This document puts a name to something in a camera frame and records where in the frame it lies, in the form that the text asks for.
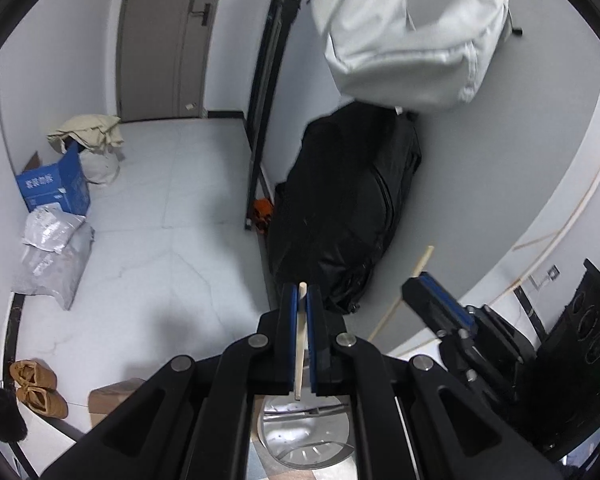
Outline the white utensil holder cup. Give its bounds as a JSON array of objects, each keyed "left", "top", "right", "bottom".
[{"left": 256, "top": 390, "right": 355, "bottom": 470}]

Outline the brown shoe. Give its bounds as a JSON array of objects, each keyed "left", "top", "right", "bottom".
[
  {"left": 16, "top": 386, "right": 68, "bottom": 419},
  {"left": 9, "top": 360, "right": 57, "bottom": 390}
]

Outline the beige cloth on sack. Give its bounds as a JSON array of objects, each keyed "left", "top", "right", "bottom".
[{"left": 47, "top": 114, "right": 123, "bottom": 186}]

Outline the orange object on floor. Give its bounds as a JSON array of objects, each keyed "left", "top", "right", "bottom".
[{"left": 250, "top": 198, "right": 274, "bottom": 234}]

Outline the blue cardboard box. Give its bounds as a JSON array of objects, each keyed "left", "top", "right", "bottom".
[{"left": 16, "top": 144, "right": 91, "bottom": 216}]

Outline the white plastic parcel bag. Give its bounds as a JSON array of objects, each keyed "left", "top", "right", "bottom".
[{"left": 22, "top": 205, "right": 85, "bottom": 254}]

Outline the wooden chopstick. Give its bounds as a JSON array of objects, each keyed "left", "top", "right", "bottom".
[
  {"left": 294, "top": 282, "right": 308, "bottom": 401},
  {"left": 368, "top": 245, "right": 434, "bottom": 342}
]

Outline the black metal rack frame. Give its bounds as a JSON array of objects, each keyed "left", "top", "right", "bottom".
[{"left": 244, "top": 0, "right": 310, "bottom": 230}]

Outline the white shoulder bag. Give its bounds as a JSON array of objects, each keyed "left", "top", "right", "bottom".
[{"left": 311, "top": 0, "right": 514, "bottom": 113}]

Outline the small cardboard box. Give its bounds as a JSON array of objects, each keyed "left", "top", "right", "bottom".
[{"left": 87, "top": 378, "right": 145, "bottom": 427}]

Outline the grey door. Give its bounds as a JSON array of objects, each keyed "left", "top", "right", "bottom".
[{"left": 117, "top": 0, "right": 218, "bottom": 122}]

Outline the grey plastic parcel bag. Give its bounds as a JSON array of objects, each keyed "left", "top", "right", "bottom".
[{"left": 12, "top": 223, "right": 94, "bottom": 311}]

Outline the black induction cooker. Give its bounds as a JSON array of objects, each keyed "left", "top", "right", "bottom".
[{"left": 513, "top": 260, "right": 600, "bottom": 462}]

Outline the black backpack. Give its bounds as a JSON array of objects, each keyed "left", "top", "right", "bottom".
[{"left": 266, "top": 101, "right": 422, "bottom": 314}]

